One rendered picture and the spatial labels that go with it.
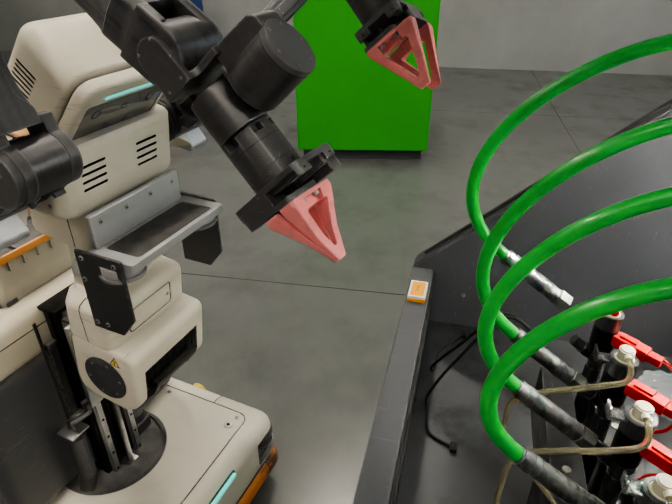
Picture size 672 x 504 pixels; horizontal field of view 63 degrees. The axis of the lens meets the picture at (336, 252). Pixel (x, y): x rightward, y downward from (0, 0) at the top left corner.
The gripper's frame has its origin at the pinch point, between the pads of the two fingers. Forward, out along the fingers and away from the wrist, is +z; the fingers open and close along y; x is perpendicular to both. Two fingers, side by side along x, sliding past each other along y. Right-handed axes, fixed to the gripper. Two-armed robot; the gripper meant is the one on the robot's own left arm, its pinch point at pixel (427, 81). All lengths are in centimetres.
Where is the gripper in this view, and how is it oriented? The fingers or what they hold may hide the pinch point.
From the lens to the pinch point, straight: 72.8
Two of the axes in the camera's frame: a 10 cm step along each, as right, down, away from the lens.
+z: 5.5, 8.4, -0.3
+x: -7.2, 4.9, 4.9
